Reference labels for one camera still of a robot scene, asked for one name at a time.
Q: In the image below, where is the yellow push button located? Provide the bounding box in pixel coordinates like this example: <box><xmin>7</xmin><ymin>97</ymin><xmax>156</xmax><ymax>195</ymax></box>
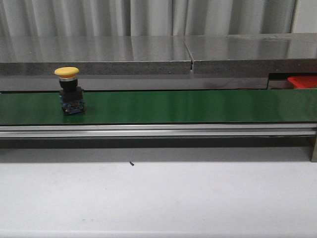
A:
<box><xmin>54</xmin><ymin>66</ymin><xmax>84</xmax><ymax>115</ymax></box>

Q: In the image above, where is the grey stone counter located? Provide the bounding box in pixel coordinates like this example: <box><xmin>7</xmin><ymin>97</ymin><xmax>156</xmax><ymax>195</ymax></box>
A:
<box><xmin>0</xmin><ymin>33</ymin><xmax>317</xmax><ymax>92</ymax></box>

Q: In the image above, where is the green conveyor belt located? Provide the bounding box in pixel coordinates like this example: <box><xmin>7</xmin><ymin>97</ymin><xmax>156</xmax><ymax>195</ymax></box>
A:
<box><xmin>0</xmin><ymin>89</ymin><xmax>317</xmax><ymax>125</ymax></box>

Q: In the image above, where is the red plastic bin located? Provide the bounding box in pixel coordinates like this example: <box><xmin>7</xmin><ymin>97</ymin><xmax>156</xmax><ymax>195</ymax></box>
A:
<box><xmin>287</xmin><ymin>75</ymin><xmax>317</xmax><ymax>89</ymax></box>

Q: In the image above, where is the white pleated curtain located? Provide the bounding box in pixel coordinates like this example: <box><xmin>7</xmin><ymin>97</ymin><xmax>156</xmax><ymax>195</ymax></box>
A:
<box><xmin>0</xmin><ymin>0</ymin><xmax>296</xmax><ymax>37</ymax></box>

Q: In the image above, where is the aluminium conveyor frame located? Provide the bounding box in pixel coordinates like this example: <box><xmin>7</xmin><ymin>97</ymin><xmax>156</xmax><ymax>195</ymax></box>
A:
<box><xmin>0</xmin><ymin>122</ymin><xmax>317</xmax><ymax>162</ymax></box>

